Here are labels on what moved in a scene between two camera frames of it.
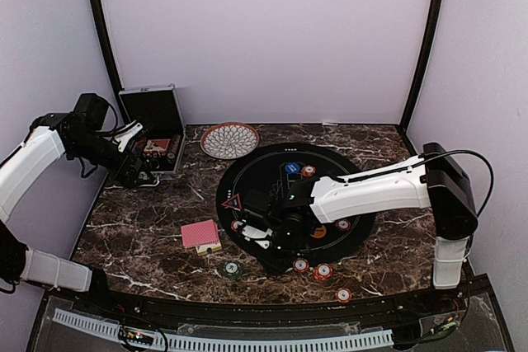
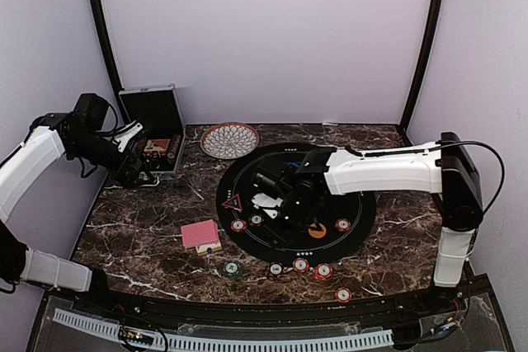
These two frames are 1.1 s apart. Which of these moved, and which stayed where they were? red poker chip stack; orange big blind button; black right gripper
Moved: black right gripper
Stayed: orange big blind button; red poker chip stack
